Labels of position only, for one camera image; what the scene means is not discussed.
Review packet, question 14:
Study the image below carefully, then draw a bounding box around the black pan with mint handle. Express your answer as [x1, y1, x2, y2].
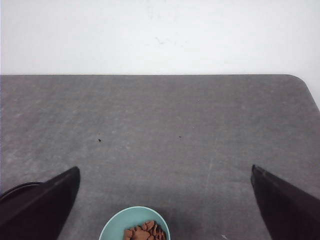
[0, 181, 42, 203]

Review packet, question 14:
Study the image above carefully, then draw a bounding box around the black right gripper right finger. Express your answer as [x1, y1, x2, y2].
[250, 165, 320, 240]

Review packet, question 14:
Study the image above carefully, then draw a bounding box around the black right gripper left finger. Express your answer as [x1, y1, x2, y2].
[0, 166, 81, 240]

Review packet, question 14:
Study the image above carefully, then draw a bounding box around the brown beef cubes pile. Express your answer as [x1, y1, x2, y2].
[122, 220, 170, 240]

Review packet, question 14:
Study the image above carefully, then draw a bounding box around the mint green bowl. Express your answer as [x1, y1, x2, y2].
[98, 206, 171, 240]

